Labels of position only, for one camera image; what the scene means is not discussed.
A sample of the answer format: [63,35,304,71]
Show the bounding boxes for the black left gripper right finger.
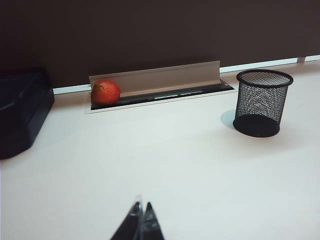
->
[142,201,166,240]

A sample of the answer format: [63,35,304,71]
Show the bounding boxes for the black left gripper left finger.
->
[109,194,144,240]

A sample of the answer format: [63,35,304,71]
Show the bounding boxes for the black mesh basket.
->
[232,69,295,139]

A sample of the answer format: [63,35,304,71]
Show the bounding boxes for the orange-red ball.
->
[90,79,122,106]

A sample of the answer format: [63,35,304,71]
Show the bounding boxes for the black plastic box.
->
[0,66,56,161]

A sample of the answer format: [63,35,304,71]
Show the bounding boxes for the brown desk partition panel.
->
[0,0,320,89]

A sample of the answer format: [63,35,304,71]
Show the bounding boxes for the beige desk cable flap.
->
[88,59,222,98]

